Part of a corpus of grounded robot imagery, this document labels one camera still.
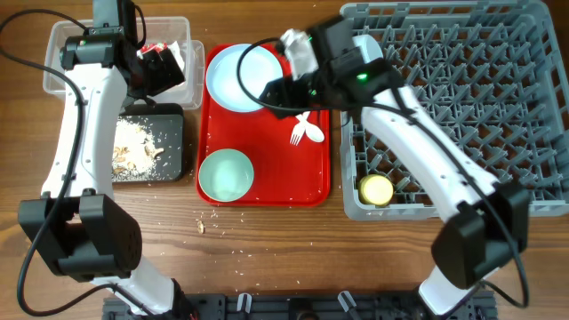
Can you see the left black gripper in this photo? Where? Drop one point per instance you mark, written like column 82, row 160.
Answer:
column 164, row 79

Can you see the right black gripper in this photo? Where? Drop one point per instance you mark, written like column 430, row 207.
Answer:
column 284, row 92

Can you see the red snack wrapper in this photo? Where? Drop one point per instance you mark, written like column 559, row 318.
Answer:
column 153, row 47

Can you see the white plastic spoon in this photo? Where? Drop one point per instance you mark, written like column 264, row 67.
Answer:
column 313, row 132

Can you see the white plastic fork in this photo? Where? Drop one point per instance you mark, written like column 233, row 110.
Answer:
column 299, row 129

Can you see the light blue plate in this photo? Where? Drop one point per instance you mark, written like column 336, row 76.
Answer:
column 258, row 68

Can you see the yellow plastic cup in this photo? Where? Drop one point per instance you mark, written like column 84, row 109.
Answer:
column 375, row 189

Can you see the green bowl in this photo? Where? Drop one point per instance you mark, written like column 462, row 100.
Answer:
column 226, row 175

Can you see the light blue food bowl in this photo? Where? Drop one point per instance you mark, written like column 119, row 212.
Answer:
column 369, row 47

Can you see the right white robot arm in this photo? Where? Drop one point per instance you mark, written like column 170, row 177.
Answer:
column 486, row 221

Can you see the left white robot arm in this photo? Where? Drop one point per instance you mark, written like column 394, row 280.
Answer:
column 75, row 225

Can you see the clear plastic waste bin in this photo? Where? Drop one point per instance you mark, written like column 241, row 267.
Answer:
column 159, row 29

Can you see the black waste tray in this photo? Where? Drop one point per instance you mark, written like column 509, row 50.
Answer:
column 166, row 122

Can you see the grey dishwasher rack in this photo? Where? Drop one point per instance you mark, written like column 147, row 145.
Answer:
column 491, row 75

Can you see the food scraps and rice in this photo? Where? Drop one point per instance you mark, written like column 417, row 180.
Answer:
column 135, row 152

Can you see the red serving tray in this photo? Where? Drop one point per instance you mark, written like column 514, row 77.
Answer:
column 284, row 174

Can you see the nut shell on table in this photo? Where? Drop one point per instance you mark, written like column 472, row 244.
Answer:
column 200, row 227

